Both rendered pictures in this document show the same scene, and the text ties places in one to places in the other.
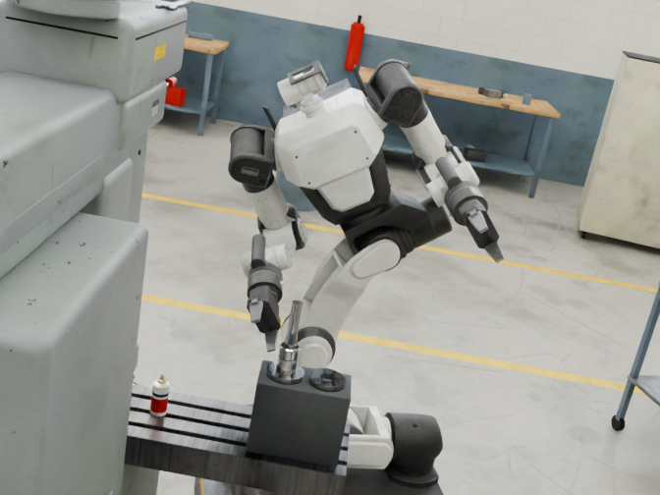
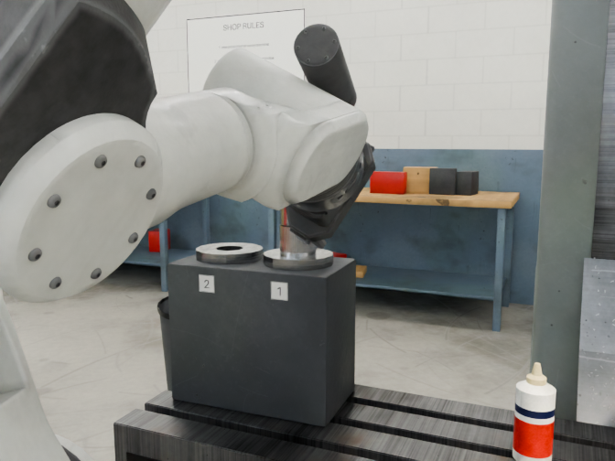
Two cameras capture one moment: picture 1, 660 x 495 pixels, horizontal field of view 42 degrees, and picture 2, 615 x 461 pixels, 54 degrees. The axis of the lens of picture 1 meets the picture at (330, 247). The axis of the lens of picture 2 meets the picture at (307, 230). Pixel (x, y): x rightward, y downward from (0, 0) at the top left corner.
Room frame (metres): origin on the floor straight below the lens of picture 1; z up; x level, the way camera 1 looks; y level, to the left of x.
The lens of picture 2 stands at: (2.47, 0.36, 1.28)
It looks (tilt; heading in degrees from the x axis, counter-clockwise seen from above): 9 degrees down; 203
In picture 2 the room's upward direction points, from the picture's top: straight up
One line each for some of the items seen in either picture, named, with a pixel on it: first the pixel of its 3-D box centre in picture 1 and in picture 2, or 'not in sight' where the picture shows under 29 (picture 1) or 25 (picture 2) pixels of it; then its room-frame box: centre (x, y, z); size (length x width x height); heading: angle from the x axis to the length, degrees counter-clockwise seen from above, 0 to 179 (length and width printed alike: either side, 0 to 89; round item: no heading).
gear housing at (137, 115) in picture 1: (90, 102); not in sight; (1.77, 0.55, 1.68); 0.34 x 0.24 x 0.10; 0
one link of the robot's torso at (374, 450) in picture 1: (354, 435); not in sight; (2.28, -0.18, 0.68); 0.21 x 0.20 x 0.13; 104
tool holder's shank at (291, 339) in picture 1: (294, 324); not in sight; (1.78, 0.05, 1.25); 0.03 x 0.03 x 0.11
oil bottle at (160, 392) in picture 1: (160, 393); (534, 411); (1.81, 0.34, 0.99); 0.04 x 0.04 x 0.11
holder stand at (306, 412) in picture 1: (300, 410); (264, 324); (1.78, 0.00, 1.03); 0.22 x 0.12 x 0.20; 92
